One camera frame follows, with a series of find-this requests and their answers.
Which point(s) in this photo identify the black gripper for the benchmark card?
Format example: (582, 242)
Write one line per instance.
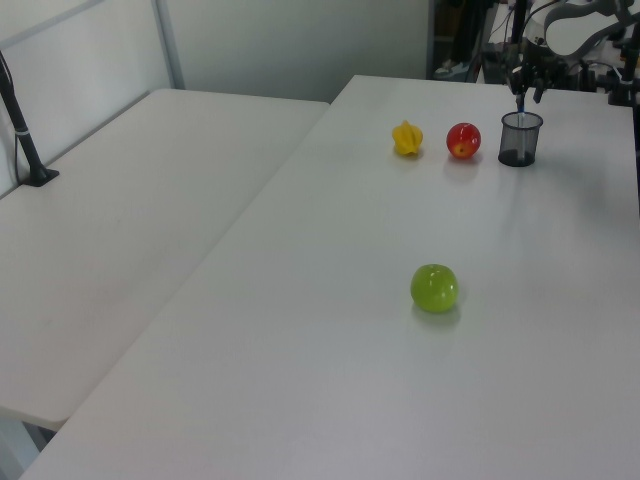
(529, 67)

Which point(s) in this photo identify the white marker pen blue cap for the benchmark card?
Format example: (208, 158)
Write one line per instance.
(521, 105)

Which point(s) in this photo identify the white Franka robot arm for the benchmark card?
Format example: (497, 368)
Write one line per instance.
(565, 40)

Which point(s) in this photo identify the black mesh pen holder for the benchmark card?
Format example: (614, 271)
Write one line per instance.
(520, 145)

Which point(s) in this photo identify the light blue sneaker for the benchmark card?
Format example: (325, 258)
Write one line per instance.
(450, 69)

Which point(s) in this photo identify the red toy apple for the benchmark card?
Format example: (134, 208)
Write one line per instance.
(462, 137)

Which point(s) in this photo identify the dark trousers leg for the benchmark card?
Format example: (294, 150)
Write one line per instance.
(465, 30)

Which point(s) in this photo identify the yellow toy starfruit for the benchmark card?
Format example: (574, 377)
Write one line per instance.
(407, 140)

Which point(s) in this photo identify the green toy apple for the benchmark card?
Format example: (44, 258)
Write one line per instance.
(434, 288)

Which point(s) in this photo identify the white side table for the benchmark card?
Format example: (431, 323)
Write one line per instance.
(125, 225)

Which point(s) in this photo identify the black pole with base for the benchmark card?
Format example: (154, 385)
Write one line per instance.
(25, 140)

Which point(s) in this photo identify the black camera stand clamp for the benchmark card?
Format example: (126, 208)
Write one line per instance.
(622, 92)

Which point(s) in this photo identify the grey metal partition frame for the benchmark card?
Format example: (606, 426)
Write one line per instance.
(170, 45)

